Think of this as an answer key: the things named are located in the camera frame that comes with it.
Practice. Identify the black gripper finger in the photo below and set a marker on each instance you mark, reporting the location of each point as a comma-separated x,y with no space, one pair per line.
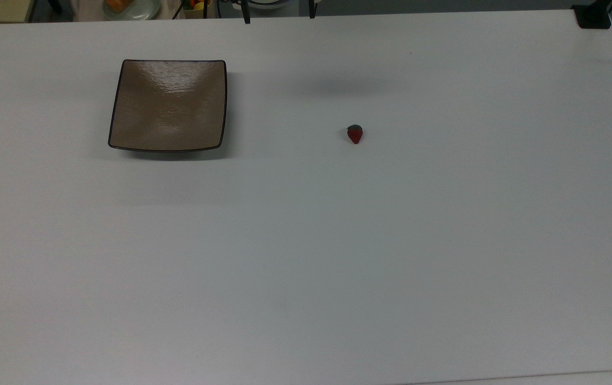
245,10
312,8

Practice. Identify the red toy strawberry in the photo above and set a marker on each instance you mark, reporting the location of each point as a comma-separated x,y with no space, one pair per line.
355,136

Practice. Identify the pale green round plate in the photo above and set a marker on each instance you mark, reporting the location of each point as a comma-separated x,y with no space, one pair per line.
142,12

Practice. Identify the square brown ceramic plate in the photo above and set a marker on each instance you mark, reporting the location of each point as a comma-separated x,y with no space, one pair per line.
167,104

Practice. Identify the yellow and red toy fruits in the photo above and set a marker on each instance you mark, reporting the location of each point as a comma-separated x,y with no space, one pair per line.
198,6

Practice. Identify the orange toy food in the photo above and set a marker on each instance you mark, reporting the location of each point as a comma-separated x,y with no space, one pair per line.
117,4

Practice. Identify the black table clamp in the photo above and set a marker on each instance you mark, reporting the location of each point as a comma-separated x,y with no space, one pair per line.
591,18

